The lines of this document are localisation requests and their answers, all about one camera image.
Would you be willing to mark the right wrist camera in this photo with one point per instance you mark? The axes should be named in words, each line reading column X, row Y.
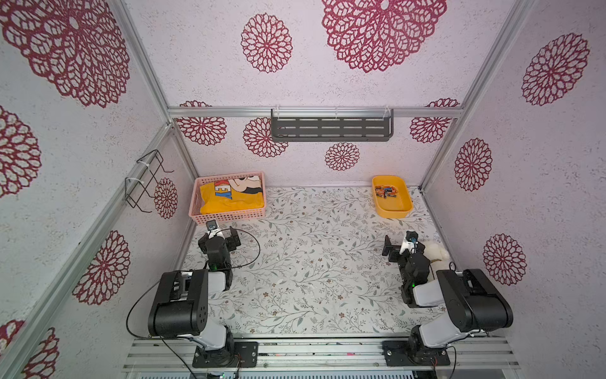
column 410, row 242

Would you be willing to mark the grey wall shelf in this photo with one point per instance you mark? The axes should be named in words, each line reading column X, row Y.
column 332, row 129

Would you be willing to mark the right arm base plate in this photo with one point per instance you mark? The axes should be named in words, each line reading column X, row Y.
column 412, row 354

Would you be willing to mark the pink plastic basket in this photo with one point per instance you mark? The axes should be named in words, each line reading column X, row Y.
column 196, row 202

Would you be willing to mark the yellow printed cloth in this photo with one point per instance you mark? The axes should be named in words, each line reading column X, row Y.
column 231, row 195

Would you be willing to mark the yellow plastic storage box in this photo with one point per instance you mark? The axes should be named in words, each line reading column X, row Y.
column 391, row 197

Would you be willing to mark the black wire wall rack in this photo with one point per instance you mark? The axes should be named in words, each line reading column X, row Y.
column 136, row 187

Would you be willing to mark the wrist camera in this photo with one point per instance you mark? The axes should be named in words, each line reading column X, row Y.
column 410, row 242
column 213, row 228

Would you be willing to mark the aluminium front rail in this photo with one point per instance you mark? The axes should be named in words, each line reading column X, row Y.
column 322, row 354

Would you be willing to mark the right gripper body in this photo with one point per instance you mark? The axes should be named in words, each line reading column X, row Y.
column 395, row 249

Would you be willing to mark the white plush toy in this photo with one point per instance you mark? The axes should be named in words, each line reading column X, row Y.
column 439, row 258

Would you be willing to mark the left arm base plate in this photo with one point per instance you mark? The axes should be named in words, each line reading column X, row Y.
column 233, row 355

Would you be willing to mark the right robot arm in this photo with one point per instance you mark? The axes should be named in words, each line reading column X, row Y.
column 473, row 304

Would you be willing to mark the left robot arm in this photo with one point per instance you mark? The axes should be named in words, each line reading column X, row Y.
column 180, row 309

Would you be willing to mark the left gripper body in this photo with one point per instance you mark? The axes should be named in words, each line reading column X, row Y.
column 230, row 242

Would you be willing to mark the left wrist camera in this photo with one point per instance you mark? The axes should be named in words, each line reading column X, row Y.
column 213, row 228

